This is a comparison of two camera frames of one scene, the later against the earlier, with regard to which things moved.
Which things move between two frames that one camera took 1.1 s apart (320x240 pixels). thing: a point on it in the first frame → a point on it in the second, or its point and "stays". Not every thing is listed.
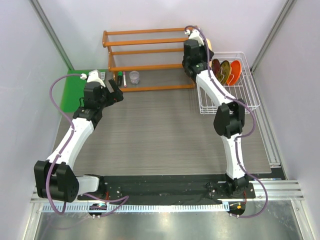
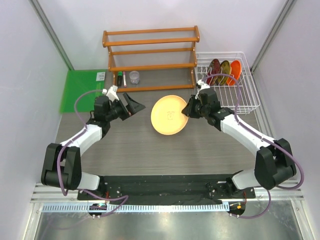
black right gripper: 208,54 → 188,111
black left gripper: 118,96 → 132,107
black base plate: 167,189 stays
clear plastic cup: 134,77 stays
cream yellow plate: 209,44 → 166,116
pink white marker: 124,79 stays
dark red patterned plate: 215,66 stays
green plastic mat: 73,91 stays
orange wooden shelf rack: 113,69 stays
